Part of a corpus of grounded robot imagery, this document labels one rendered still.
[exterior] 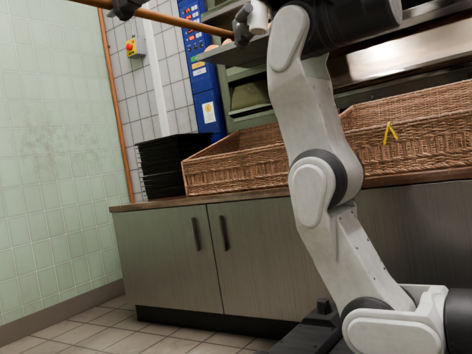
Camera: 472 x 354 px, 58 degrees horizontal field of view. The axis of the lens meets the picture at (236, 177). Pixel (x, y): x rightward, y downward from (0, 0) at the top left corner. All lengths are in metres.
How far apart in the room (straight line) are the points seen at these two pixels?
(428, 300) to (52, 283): 1.98
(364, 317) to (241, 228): 0.74
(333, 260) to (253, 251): 0.62
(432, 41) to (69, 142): 1.92
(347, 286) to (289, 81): 0.48
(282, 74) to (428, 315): 0.59
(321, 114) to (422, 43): 0.97
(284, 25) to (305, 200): 0.39
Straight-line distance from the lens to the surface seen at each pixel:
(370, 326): 0.98
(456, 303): 0.98
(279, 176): 1.54
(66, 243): 2.56
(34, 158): 2.50
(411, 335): 0.96
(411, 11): 1.91
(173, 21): 1.50
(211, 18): 2.18
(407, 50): 1.89
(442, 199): 1.30
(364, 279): 1.00
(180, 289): 1.89
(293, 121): 1.01
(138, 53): 2.64
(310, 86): 0.98
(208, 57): 1.98
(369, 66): 1.91
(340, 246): 1.00
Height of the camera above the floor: 0.69
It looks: 2 degrees down
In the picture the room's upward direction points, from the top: 9 degrees counter-clockwise
